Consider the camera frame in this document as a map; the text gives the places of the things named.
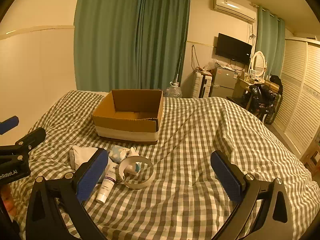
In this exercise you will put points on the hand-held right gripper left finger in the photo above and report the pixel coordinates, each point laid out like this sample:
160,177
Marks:
92,175

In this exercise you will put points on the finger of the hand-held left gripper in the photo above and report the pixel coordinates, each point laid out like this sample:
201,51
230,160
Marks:
8,125
32,137

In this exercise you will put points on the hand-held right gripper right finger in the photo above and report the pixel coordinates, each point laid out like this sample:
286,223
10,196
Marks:
226,175

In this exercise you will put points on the white cream tube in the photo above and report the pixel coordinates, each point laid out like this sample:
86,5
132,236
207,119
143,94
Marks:
107,182

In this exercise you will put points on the white sock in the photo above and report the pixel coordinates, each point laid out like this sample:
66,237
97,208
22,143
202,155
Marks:
80,156

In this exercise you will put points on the blue white tissue packet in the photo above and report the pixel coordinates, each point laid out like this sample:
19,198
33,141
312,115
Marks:
117,153

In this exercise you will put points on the brown cardboard box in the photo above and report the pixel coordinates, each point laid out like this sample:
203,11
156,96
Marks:
125,127

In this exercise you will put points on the person's left hand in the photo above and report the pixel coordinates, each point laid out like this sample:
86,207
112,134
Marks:
8,202

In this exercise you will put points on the checkered blanket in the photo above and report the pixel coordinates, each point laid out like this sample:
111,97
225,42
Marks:
190,150

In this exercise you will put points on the black bag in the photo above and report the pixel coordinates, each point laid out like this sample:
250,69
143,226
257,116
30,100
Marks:
262,97

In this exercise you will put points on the wooden dressing table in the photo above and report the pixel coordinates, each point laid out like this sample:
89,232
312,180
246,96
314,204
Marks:
241,87

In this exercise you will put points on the white suitcase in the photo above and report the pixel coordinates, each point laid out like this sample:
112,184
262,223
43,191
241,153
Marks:
201,86

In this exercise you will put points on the silver small fridge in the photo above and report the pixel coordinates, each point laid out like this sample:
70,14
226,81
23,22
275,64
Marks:
223,81

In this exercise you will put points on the large clear water bottle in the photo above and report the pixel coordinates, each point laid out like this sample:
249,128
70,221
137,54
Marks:
173,91

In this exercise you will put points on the white louvered wardrobe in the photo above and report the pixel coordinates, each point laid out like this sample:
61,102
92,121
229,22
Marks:
297,92

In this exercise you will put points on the white oval mirror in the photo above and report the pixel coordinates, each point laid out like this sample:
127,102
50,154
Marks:
258,62

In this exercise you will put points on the green curtain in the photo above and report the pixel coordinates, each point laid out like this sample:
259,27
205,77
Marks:
105,37
270,40
162,37

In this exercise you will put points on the white air conditioner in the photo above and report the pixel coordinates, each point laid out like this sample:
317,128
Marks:
233,8

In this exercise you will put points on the black wall television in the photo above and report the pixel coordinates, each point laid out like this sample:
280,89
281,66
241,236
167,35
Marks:
233,47

